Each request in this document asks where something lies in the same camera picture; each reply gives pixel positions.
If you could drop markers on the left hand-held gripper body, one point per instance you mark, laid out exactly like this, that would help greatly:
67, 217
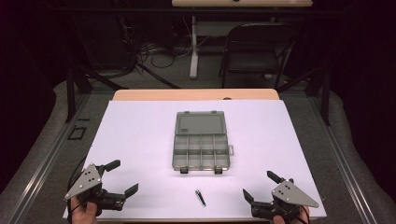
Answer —
83, 183

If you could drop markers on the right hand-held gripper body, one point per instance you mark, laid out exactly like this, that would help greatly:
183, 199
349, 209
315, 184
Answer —
289, 194

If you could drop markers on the person's right hand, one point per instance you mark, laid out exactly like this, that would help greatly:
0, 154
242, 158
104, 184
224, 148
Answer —
279, 220

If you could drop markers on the person's left hand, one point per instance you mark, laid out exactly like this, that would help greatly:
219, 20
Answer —
82, 214

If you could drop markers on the white board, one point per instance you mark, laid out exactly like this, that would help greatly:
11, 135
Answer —
140, 140

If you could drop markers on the black pen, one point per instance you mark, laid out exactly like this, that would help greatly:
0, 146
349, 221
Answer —
200, 198

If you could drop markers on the clear plastic compartment box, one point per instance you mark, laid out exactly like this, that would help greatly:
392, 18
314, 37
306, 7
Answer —
200, 141

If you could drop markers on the black metal stand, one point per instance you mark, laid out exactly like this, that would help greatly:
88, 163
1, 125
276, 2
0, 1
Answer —
70, 93
326, 99

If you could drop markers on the wooden table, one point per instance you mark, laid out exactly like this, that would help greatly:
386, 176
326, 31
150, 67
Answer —
186, 94

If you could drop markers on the black folding chair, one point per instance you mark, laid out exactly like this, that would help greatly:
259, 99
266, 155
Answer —
252, 63

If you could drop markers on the desk with white leg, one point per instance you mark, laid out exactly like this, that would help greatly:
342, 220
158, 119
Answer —
194, 56

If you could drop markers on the metal floor rail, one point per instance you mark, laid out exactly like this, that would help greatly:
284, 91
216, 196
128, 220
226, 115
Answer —
345, 168
40, 169

